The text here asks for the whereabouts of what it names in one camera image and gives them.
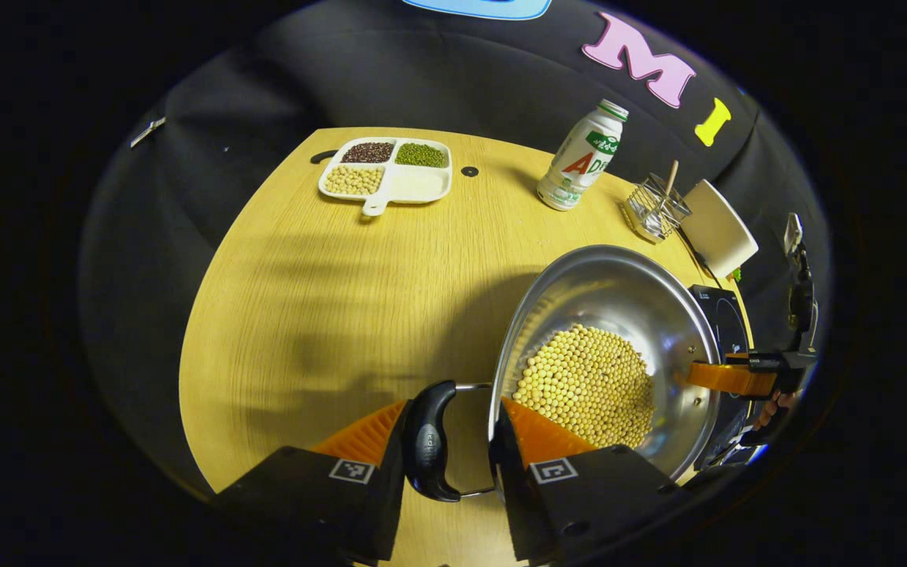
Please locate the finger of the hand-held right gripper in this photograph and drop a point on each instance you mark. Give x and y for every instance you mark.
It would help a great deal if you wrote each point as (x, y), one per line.
(725, 378)

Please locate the black induction cooktop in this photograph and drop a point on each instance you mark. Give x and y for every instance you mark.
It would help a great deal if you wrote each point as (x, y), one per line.
(729, 315)

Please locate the small black curved piece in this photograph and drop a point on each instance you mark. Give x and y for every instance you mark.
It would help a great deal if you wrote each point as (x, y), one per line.
(323, 156)

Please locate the white drink bottle green label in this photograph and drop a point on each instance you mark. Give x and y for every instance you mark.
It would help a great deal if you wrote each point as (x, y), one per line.
(583, 157)

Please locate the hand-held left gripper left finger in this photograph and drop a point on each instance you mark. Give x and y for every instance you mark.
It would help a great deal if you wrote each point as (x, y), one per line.
(359, 496)

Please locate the white cloth clip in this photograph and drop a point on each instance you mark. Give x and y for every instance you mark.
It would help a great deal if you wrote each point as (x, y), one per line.
(146, 132)

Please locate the pile of yellow soybeans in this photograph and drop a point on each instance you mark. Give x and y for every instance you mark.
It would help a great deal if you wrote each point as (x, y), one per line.
(587, 386)

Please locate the white toaster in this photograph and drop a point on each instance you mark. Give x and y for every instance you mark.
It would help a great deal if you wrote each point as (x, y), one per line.
(717, 228)

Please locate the white divided tray of beans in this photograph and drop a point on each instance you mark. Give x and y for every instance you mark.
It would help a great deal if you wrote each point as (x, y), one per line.
(414, 181)

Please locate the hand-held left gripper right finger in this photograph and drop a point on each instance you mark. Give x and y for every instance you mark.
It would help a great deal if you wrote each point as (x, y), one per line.
(516, 488)

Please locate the sandwich with lettuce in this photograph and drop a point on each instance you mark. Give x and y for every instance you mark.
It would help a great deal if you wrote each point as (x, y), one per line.
(734, 275)

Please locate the wooden stick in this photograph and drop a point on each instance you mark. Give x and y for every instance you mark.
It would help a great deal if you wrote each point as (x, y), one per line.
(670, 177)

